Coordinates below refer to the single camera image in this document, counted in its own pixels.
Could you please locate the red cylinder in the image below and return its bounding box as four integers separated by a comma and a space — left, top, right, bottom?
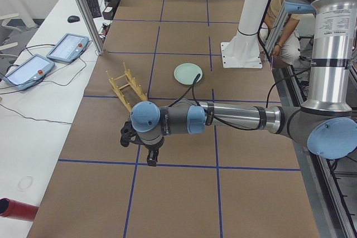
1, 198, 38, 221

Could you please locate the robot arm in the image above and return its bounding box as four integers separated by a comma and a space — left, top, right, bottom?
120, 0, 356, 166

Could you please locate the teach pendant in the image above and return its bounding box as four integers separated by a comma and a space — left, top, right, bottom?
46, 33, 89, 63
3, 54, 55, 90

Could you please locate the far teach pendant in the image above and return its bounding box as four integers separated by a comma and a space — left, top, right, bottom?
46, 33, 89, 63

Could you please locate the black keyboard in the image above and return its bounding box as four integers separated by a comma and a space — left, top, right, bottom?
86, 0, 102, 18

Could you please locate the near teach pendant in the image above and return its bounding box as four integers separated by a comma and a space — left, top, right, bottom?
3, 54, 55, 90

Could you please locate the light green plate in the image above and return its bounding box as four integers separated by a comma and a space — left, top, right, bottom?
173, 63, 203, 85

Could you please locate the seated person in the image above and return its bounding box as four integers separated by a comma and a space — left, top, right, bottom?
262, 0, 301, 69

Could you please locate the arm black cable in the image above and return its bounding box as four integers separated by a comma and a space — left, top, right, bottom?
167, 72, 264, 131

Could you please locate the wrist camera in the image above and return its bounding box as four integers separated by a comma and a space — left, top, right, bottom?
120, 121, 138, 147

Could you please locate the aluminium frame post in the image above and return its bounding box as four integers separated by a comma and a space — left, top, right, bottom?
75, 0, 104, 55

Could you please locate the wooden dish rack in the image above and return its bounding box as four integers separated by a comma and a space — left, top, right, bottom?
106, 63, 148, 113

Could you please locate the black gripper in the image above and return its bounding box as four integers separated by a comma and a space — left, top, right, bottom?
137, 136, 165, 167

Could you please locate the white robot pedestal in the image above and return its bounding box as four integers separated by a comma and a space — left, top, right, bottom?
221, 0, 269, 69

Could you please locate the black computer mouse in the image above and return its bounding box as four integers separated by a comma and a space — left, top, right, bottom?
67, 15, 80, 23

